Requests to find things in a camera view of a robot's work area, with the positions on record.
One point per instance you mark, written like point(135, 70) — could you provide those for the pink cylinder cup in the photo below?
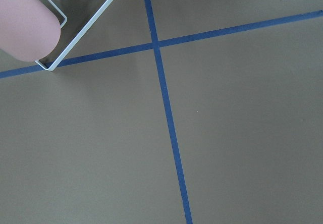
point(29, 30)

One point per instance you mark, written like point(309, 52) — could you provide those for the white wire rack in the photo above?
point(75, 17)

